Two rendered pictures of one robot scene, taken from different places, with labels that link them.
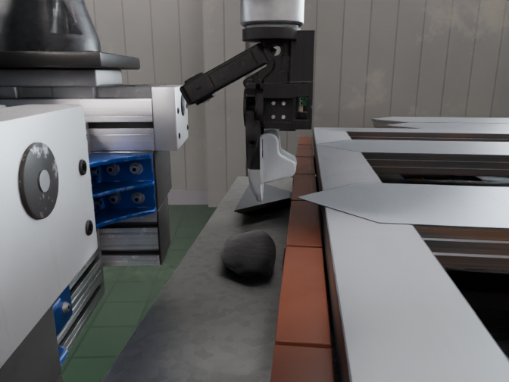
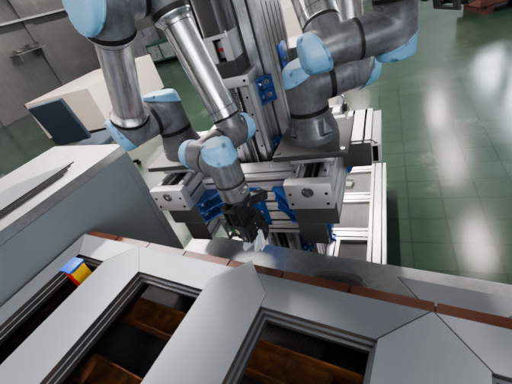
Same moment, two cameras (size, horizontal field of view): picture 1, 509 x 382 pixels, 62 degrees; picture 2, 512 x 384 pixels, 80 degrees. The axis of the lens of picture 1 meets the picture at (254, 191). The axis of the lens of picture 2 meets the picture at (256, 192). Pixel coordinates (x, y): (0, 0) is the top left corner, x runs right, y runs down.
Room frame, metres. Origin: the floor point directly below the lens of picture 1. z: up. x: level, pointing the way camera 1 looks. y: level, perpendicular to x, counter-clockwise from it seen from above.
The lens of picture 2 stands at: (0.92, -0.55, 1.48)
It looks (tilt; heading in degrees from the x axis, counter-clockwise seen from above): 33 degrees down; 121
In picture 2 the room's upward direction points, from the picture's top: 19 degrees counter-clockwise
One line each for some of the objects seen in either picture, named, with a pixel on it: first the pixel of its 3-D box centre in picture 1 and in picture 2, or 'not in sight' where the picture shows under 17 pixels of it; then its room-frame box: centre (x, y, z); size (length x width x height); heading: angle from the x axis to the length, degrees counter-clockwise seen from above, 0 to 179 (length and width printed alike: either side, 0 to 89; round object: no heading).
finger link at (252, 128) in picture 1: (254, 133); not in sight; (0.52, 0.00, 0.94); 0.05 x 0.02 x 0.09; 173
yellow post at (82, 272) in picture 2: not in sight; (90, 284); (-0.10, -0.17, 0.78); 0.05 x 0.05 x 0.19; 83
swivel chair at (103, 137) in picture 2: not in sight; (93, 137); (-2.33, 1.76, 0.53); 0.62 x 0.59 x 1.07; 84
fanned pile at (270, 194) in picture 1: (269, 195); (485, 318); (1.09, -0.04, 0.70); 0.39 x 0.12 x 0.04; 173
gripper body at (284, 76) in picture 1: (277, 82); (241, 216); (0.54, -0.03, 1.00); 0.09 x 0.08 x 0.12; 83
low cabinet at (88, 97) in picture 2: not in sight; (102, 97); (-4.74, 4.18, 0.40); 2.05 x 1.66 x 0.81; 95
